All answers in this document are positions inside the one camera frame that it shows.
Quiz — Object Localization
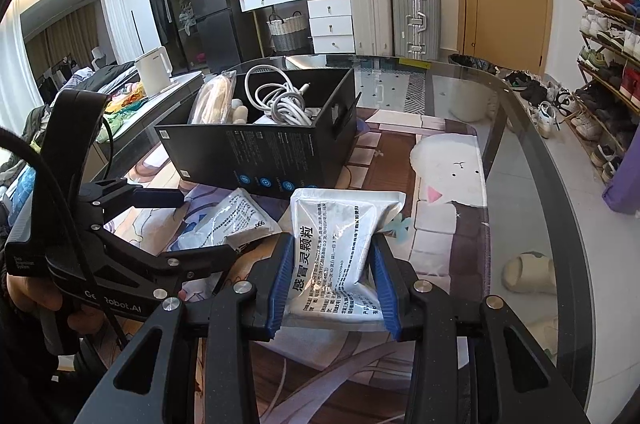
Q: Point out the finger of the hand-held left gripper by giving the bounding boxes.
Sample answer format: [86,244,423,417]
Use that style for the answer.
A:
[92,224,239,301]
[81,181,187,218]

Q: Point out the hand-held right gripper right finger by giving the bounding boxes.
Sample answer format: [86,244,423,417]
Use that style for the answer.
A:
[369,233,593,424]

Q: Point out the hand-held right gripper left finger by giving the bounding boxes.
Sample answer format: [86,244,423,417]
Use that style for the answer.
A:
[85,233,297,424]

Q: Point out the white printed medicine packet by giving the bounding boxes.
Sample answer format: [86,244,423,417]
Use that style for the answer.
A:
[272,188,406,335]

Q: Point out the black cardboard box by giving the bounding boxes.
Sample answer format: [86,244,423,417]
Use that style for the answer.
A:
[154,68,362,201]

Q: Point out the beige soft item clear bag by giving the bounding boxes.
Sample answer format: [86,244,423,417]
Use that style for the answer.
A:
[187,71,237,125]

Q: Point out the white cable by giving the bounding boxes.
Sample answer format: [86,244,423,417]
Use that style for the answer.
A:
[244,64,321,127]

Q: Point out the person's left hand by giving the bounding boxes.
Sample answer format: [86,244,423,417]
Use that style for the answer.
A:
[6,273,105,331]

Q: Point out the pile of colourful cloths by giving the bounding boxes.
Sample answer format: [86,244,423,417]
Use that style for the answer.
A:
[102,84,151,139]

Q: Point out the printed table mat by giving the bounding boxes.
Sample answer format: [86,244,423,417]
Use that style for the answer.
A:
[100,106,493,424]

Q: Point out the white electric kettle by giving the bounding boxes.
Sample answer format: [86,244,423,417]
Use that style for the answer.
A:
[135,46,176,94]

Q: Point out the pile of clothes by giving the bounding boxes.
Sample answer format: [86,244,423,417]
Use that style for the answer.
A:
[30,61,143,115]

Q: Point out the beige slipper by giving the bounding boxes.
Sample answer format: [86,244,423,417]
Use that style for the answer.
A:
[530,316,563,355]
[501,253,557,295]

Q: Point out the brown curtain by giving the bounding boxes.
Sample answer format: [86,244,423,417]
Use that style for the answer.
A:
[20,4,103,74]

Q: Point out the black fridge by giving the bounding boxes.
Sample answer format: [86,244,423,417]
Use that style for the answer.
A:
[181,0,261,72]

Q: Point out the striped woven basket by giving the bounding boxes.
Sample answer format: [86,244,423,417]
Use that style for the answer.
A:
[266,12,311,53]

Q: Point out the black trash bin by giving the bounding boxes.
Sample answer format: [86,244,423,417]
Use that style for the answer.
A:
[447,54,498,74]

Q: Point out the pile of loose sneakers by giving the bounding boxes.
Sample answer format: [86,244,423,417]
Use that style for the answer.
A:
[500,71,581,139]

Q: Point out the white desk with drawers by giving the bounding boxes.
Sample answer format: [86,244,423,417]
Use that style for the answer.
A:
[237,0,357,54]

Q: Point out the silver suitcase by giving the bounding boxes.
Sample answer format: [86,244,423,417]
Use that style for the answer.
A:
[391,0,443,60]

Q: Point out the white suitcase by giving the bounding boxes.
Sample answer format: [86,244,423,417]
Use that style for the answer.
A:
[347,0,396,57]

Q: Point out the wooden shoe rack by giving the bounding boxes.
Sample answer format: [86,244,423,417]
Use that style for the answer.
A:
[575,0,640,185]

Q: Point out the rows of assorted shoes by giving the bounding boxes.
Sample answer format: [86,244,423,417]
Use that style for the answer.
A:
[576,0,640,182]

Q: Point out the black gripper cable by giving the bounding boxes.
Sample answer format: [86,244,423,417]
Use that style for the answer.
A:
[0,129,128,350]

